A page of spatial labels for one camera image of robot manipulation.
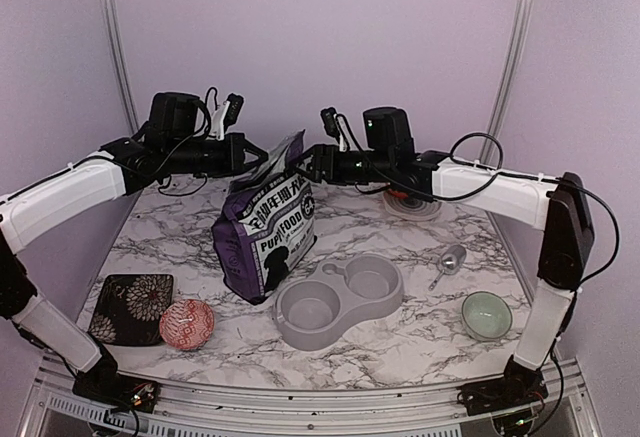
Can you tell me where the red patterned ceramic bowl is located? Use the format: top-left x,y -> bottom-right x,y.
159,299 -> 215,351

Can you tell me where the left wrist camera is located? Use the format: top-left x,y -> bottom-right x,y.
210,93 -> 244,141

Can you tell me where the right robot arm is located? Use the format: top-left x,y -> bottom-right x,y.
289,107 -> 595,405

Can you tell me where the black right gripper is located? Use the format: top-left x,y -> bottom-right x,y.
288,144 -> 393,186

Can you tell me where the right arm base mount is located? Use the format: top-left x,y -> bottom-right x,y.
457,357 -> 549,416

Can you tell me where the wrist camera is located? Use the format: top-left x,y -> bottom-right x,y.
320,107 -> 350,152
210,93 -> 244,141

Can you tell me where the black floral square plate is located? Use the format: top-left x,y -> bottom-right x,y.
88,274 -> 174,347

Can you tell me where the aluminium corner post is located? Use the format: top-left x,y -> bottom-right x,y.
100,0 -> 139,133
487,0 -> 534,138

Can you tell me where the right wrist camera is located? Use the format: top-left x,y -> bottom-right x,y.
320,107 -> 350,152

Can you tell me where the aluminium right corner post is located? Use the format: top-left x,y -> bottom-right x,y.
487,0 -> 534,138

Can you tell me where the orange white ceramic bowl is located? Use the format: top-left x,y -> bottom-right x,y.
385,188 -> 408,199

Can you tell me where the purple puppy food bag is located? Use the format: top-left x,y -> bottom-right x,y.
211,130 -> 316,305

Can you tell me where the aluminium left corner post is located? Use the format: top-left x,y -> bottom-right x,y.
100,0 -> 139,133

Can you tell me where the silver metal scoop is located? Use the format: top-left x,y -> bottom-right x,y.
428,244 -> 467,291

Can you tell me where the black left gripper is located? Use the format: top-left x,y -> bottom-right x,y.
165,131 -> 268,178

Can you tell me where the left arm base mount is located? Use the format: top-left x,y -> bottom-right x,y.
72,347 -> 160,413

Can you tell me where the aluminium front frame rail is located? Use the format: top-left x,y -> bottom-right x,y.
16,356 -> 602,436

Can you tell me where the pale green glass bowl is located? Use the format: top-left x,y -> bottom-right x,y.
461,291 -> 513,342

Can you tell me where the grey double pet bowl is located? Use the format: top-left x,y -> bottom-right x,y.
272,253 -> 404,351

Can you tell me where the spiral pattern ceramic plate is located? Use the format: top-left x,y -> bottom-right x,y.
382,192 -> 441,222

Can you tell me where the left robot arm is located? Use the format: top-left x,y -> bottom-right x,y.
1,92 -> 267,402

